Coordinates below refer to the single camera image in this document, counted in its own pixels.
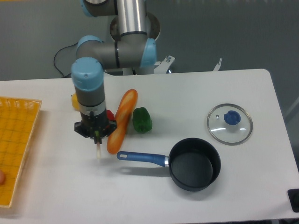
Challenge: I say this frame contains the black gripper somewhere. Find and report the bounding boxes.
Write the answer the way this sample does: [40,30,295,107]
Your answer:
[74,111,117,144]

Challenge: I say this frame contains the green onion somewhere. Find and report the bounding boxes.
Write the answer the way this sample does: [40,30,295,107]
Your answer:
[96,144,101,160]

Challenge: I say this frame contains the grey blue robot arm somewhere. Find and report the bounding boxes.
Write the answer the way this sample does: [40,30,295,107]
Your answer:
[71,0,157,144]

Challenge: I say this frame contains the red bell pepper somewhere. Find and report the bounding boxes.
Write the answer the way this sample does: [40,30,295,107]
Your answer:
[106,110,114,120]

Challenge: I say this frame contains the yellow bell pepper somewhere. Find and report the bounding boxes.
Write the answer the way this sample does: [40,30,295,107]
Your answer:
[71,93,80,111]

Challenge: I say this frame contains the orange baguette bread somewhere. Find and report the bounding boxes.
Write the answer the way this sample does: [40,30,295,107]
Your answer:
[107,89,138,154]

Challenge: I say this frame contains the green bell pepper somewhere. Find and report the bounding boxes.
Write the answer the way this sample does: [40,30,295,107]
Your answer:
[132,107,153,133]

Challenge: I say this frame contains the yellow woven basket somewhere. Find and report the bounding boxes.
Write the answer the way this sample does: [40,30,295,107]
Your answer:
[0,97,42,208]

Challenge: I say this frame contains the glass pot lid blue knob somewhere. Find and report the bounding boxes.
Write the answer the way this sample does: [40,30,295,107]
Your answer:
[206,103,253,146]

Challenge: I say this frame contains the black object table corner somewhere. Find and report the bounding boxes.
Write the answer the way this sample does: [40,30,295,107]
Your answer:
[287,189,299,213]

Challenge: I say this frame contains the black cable on floor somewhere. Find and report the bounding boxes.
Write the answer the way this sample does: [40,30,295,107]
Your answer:
[53,42,79,78]

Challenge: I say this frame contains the black saucepan blue handle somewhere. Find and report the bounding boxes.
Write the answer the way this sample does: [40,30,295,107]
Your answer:
[117,138,221,192]

